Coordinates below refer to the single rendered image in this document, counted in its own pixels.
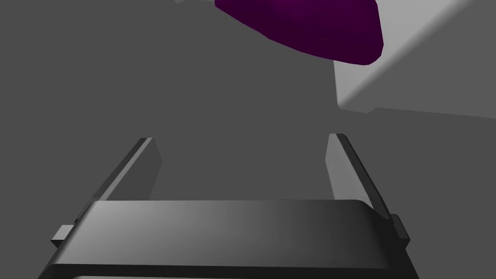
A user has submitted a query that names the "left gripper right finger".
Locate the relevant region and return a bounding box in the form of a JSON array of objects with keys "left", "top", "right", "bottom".
[{"left": 325, "top": 133, "right": 391, "bottom": 221}]

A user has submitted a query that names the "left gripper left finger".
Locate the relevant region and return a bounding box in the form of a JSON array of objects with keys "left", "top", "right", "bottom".
[{"left": 91, "top": 137, "right": 163, "bottom": 202}]

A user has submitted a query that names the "purple bowl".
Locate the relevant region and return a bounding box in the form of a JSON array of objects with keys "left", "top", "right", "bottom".
[{"left": 214, "top": 0, "right": 385, "bottom": 66}]

